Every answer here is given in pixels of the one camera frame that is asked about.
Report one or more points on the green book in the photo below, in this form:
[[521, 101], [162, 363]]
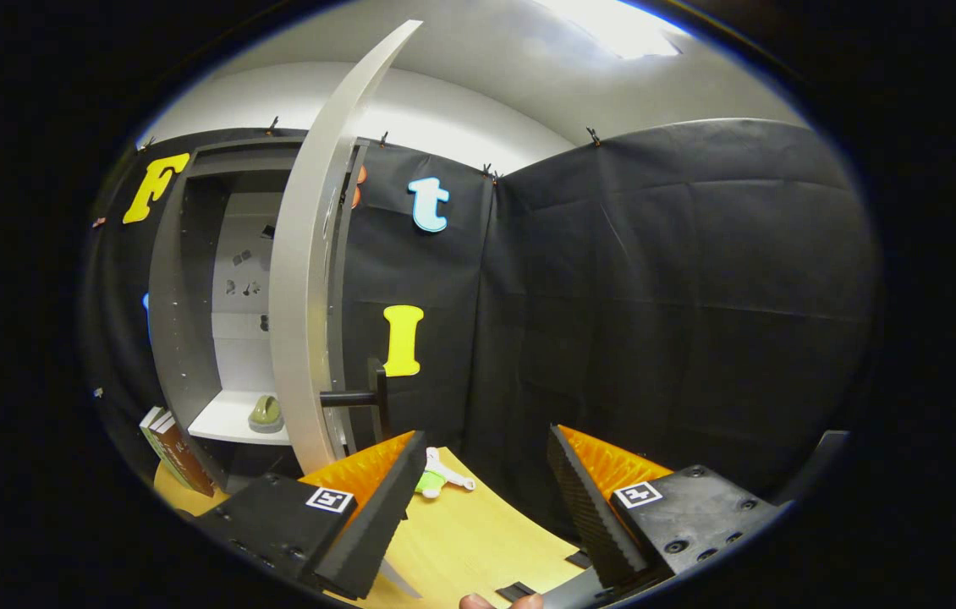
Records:
[[158, 440]]

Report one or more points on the white cabinet shelf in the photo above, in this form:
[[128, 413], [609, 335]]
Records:
[[224, 423]]

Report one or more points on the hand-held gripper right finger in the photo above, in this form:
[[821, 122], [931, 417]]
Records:
[[592, 516]]

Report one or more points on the brown book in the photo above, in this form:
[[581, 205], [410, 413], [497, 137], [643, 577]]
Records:
[[186, 461]]

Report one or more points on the long ceiling light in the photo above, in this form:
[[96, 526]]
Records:
[[613, 25]]

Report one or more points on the olive green and grey object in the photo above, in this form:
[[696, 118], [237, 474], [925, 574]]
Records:
[[266, 413]]

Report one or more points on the small black flat piece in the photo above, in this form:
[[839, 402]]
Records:
[[516, 590], [579, 558]]

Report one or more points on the dark grey cabinet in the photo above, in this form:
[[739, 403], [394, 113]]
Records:
[[182, 338]]

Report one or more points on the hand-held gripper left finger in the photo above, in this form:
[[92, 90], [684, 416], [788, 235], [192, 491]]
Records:
[[376, 516]]

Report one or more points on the black backdrop cloth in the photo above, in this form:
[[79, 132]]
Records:
[[656, 321]]

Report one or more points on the green and white toy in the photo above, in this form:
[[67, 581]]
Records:
[[430, 484]]

